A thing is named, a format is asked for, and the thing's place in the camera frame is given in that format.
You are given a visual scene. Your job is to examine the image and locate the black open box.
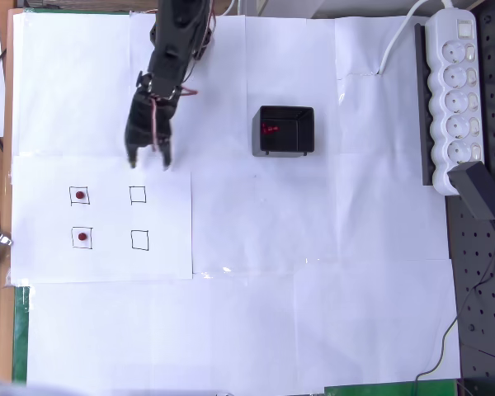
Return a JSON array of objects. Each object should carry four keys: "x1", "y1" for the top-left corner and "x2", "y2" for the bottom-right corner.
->
[{"x1": 251, "y1": 105, "x2": 316, "y2": 158}]

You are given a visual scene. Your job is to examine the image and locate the black power adapter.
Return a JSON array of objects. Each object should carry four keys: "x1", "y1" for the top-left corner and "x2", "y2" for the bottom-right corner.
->
[{"x1": 447, "y1": 161, "x2": 495, "y2": 222}]

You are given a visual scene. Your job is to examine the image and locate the black pegboard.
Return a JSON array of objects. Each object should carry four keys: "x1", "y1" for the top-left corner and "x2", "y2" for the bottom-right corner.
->
[{"x1": 445, "y1": 0, "x2": 495, "y2": 383}]

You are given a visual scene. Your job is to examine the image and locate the green cutting mat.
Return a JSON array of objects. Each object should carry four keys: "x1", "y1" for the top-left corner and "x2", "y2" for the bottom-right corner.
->
[{"x1": 12, "y1": 284, "x2": 31, "y2": 387}]

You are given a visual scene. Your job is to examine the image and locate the red white servo cable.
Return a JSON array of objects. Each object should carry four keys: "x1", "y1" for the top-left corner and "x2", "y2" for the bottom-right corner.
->
[{"x1": 150, "y1": 85, "x2": 199, "y2": 152}]

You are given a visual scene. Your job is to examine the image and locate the white power cable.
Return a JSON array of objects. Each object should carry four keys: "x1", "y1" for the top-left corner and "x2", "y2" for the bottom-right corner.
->
[{"x1": 378, "y1": 0, "x2": 455, "y2": 76}]

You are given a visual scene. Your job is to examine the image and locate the thin black cable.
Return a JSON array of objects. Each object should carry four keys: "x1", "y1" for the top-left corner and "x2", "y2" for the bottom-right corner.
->
[{"x1": 414, "y1": 222, "x2": 495, "y2": 384}]

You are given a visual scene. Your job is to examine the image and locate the paper sheet with drawn squares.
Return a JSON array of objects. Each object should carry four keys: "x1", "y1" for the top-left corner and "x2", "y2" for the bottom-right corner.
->
[{"x1": 10, "y1": 155, "x2": 194, "y2": 285}]

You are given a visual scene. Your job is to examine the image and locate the white power strip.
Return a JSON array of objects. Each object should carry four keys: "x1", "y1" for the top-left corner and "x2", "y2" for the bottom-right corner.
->
[{"x1": 428, "y1": 7, "x2": 486, "y2": 197}]

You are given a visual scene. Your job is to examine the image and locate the black pegboard shelf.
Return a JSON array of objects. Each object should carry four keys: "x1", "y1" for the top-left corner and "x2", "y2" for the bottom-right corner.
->
[{"x1": 414, "y1": 22, "x2": 435, "y2": 186}]

